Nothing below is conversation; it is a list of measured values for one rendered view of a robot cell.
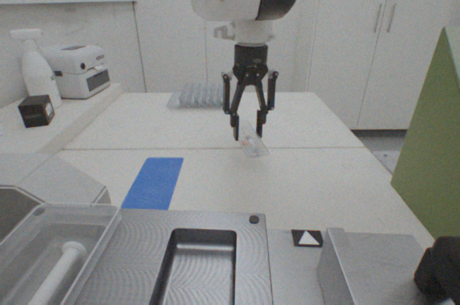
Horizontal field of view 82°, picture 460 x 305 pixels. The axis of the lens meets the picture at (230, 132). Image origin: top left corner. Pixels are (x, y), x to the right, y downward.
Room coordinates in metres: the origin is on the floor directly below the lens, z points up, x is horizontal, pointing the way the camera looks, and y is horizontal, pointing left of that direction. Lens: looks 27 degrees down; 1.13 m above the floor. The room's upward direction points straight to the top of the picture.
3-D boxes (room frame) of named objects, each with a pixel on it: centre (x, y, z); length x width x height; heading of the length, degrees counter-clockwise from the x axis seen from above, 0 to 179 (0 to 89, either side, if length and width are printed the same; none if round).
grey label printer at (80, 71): (1.03, 0.62, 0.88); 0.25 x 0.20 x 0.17; 85
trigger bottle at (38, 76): (0.86, 0.62, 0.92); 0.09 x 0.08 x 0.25; 139
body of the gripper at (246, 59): (0.62, -0.05, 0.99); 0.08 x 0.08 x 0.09
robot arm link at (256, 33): (0.63, -0.02, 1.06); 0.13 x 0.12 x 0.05; 13
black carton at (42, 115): (0.74, 0.57, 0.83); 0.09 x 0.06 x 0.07; 20
